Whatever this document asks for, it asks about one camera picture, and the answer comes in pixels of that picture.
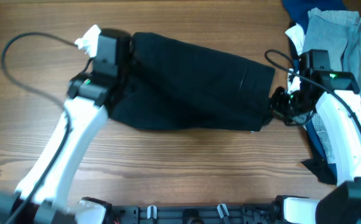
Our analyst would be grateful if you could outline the black shorts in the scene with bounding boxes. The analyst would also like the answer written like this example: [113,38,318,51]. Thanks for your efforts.
[110,32,274,131]

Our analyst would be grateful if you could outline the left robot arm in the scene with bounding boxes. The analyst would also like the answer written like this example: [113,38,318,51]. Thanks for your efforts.
[0,26,131,223]

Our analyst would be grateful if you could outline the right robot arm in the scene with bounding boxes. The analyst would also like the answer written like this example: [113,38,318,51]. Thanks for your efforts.
[270,50,361,223]

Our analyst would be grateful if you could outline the blue garment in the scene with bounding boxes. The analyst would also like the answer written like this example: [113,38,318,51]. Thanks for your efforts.
[283,0,347,177]

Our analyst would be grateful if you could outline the right black camera cable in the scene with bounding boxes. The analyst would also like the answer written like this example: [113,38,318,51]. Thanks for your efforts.
[264,49,361,224]

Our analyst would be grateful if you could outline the black camera cable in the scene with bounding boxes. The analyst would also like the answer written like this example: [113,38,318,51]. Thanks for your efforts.
[1,32,78,224]
[264,49,361,224]

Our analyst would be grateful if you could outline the left black camera cable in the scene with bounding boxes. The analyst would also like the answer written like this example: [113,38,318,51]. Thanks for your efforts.
[1,32,78,224]

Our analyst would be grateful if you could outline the right grey rail clip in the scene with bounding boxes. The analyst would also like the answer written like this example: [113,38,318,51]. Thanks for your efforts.
[217,203,230,224]

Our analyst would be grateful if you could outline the grey rail clip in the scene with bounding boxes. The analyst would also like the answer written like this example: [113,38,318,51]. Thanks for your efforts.
[147,205,157,220]
[217,203,230,224]

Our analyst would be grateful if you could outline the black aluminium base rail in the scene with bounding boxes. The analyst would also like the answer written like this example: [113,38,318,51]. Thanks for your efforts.
[111,204,282,224]

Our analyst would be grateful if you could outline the left grey rail clip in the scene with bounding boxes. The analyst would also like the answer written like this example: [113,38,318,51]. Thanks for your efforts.
[147,205,157,220]

